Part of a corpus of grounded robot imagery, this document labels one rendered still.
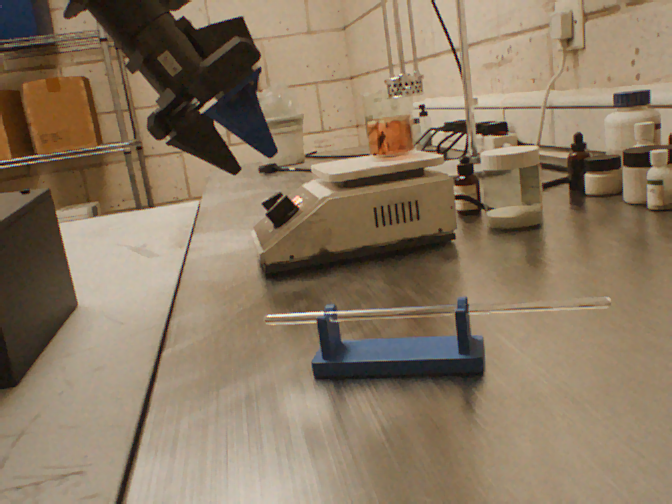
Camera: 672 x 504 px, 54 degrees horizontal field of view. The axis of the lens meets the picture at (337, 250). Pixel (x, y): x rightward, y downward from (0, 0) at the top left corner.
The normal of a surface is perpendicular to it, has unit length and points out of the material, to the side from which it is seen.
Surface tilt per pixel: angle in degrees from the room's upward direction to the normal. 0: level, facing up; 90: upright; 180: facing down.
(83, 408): 0
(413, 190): 90
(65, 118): 89
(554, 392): 0
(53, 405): 0
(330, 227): 90
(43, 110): 91
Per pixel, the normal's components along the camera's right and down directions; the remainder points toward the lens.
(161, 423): -0.14, -0.96
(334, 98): 0.16, 0.21
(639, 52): -0.98, 0.17
